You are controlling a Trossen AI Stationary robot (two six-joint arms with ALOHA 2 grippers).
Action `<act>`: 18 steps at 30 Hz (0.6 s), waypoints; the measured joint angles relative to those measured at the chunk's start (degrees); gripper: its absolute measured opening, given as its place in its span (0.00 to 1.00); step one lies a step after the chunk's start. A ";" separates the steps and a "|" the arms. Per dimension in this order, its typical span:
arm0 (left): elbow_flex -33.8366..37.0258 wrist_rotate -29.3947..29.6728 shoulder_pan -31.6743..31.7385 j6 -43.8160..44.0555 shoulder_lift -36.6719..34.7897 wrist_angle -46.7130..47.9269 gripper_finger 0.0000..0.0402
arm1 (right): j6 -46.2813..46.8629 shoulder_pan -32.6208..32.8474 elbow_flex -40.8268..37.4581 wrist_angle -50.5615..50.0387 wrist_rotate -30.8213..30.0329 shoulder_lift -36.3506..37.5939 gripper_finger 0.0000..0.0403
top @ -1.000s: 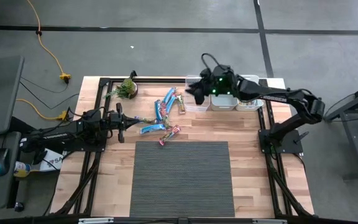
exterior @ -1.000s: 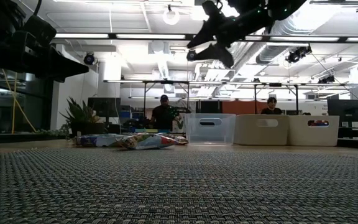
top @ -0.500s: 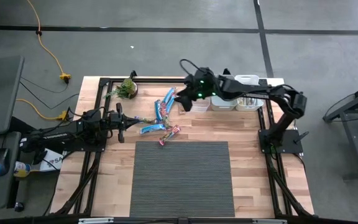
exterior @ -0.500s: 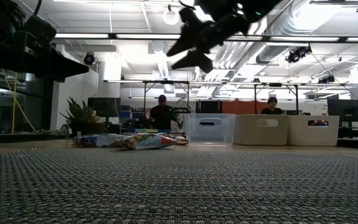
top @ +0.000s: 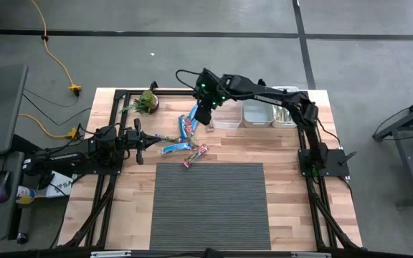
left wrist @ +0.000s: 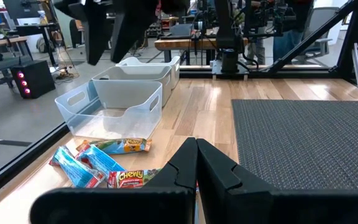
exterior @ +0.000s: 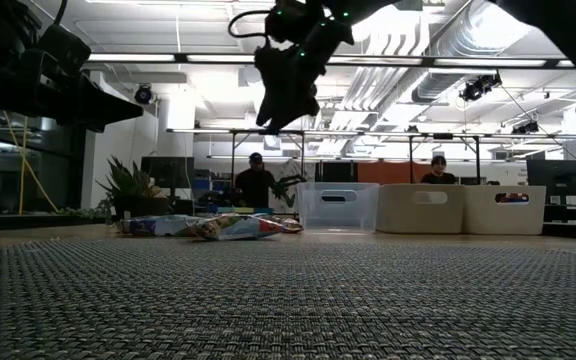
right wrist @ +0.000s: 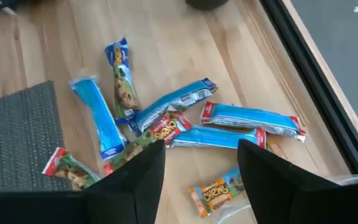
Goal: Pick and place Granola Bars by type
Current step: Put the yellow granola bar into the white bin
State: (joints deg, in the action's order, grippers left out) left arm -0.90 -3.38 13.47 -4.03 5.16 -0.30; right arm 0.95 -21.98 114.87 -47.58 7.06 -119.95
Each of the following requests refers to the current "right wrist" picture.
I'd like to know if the red-end chewy granola bar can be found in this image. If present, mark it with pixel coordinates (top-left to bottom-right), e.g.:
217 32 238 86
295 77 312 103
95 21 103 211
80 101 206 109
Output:
41 147 103 192
103 111 193 177
200 100 308 144
165 124 267 150

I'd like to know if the blue-end chewy granola bar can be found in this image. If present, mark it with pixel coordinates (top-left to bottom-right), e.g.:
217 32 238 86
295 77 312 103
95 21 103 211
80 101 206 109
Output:
128 77 219 137
68 75 129 162
103 36 142 126

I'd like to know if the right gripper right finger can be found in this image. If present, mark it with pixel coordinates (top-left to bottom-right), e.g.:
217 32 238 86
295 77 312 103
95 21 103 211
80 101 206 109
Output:
237 138 358 224

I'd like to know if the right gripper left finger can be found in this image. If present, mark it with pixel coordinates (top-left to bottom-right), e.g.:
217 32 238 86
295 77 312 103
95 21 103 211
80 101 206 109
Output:
0 139 167 224

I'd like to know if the grey woven placemat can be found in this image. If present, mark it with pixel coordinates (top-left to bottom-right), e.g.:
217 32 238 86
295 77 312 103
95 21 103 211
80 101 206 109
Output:
0 80 73 193

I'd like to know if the black aluminium table frame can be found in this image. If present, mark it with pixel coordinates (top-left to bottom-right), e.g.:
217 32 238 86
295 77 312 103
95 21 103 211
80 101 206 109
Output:
259 0 358 175

